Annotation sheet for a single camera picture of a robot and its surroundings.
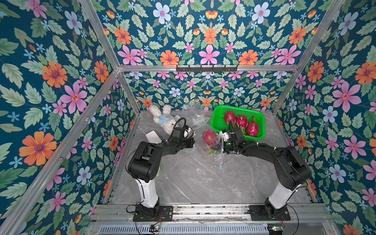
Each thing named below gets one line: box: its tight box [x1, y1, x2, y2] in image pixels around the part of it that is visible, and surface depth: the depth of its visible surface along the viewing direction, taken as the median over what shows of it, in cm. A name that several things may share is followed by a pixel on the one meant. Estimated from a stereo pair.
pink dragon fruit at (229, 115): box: [224, 110, 236, 125], surface depth 109 cm
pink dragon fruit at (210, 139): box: [202, 129, 219, 156], surface depth 90 cm
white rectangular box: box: [145, 130, 163, 144], surface depth 101 cm
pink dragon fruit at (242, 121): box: [235, 114, 249, 134], surface depth 106 cm
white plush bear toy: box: [149, 104, 181, 136], surface depth 109 cm
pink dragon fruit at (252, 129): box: [246, 120, 259, 137], surface depth 101 cm
